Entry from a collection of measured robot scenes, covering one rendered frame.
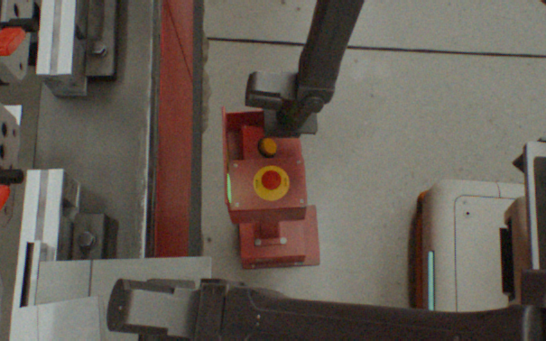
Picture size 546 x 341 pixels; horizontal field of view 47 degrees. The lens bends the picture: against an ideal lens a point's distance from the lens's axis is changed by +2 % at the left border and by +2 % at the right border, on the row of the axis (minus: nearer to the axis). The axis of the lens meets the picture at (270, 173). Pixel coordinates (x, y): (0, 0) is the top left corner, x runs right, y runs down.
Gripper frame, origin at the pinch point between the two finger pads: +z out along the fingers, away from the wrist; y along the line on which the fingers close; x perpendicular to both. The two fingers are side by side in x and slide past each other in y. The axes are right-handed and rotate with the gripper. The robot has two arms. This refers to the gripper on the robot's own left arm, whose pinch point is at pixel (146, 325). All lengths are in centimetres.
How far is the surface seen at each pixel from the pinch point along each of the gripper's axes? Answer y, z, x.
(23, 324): -1.2, 16.1, -13.3
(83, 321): -1.3, 11.5, -5.7
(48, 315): -2.4, 14.3, -10.3
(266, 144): -39, 20, 32
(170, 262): -9.7, 5.2, 5.1
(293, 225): -35, 69, 69
